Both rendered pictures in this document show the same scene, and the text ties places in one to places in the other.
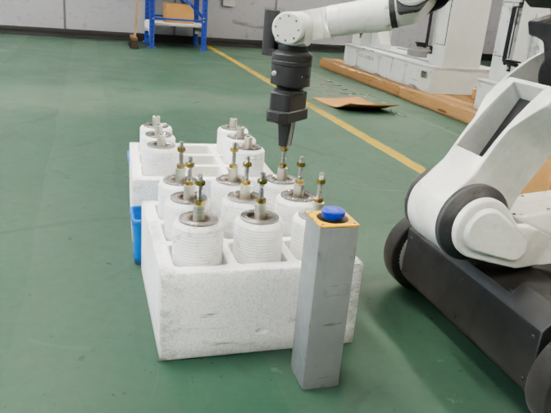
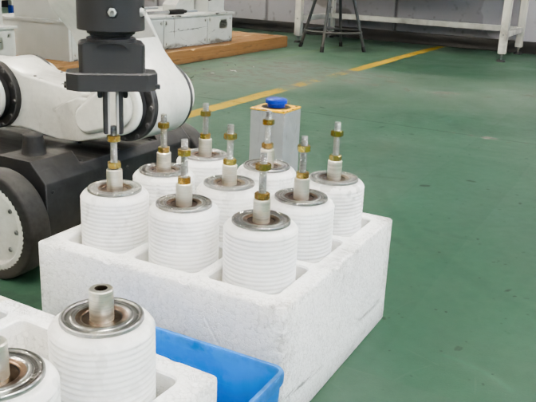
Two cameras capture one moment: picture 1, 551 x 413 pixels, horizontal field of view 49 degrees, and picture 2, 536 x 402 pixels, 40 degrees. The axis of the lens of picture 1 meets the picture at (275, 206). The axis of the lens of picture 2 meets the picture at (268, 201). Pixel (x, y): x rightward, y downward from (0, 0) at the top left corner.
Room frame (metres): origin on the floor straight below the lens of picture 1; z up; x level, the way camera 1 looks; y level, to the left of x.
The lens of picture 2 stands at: (1.89, 0.84, 0.56)
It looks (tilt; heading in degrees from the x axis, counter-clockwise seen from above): 18 degrees down; 225
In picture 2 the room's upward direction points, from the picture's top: 3 degrees clockwise
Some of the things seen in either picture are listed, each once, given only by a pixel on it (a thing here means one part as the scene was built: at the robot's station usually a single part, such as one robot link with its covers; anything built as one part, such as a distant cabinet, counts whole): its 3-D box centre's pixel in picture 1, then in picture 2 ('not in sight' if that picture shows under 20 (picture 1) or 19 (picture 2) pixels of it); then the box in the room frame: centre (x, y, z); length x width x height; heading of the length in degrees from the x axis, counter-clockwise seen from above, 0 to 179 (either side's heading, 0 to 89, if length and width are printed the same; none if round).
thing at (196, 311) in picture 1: (240, 266); (226, 283); (1.20, 0.07, 0.09); 0.39 x 0.39 x 0.18; 18
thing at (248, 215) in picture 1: (259, 217); (266, 166); (1.09, 0.03, 0.25); 0.08 x 0.08 x 0.01
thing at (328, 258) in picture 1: (322, 301); (272, 189); (0.95, -0.10, 0.16); 0.07 x 0.07 x 0.31; 18
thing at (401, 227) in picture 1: (424, 250); (1, 222); (1.37, -0.37, 0.10); 0.20 x 0.05 x 0.20; 108
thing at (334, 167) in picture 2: (198, 212); (334, 170); (1.05, 0.14, 0.26); 0.02 x 0.02 x 0.03
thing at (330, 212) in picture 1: (333, 215); (276, 104); (0.95, -0.10, 0.32); 0.04 x 0.04 x 0.02
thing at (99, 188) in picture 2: (281, 179); (114, 188); (1.35, -0.01, 0.25); 0.08 x 0.08 x 0.01
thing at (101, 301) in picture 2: (161, 140); (101, 305); (1.57, 0.32, 0.26); 0.02 x 0.02 x 0.03
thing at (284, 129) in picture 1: (283, 133); (122, 110); (1.34, 0.00, 0.36); 0.03 x 0.02 x 0.06; 60
